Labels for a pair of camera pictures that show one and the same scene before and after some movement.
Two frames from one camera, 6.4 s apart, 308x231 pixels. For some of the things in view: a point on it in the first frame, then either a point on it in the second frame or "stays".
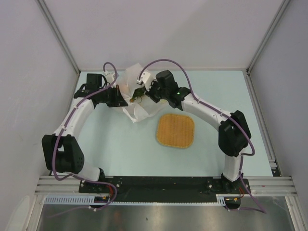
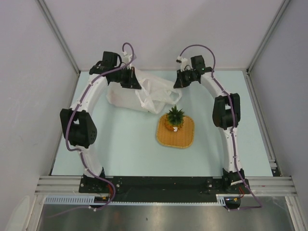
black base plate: [163, 189] stays
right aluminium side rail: [256, 102] stays
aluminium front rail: [258, 185] stays
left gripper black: [118, 100] -> [132, 82]
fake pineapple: [137, 92] -> [174, 119]
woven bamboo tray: [175, 130] stays
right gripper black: [149, 93] -> [181, 82]
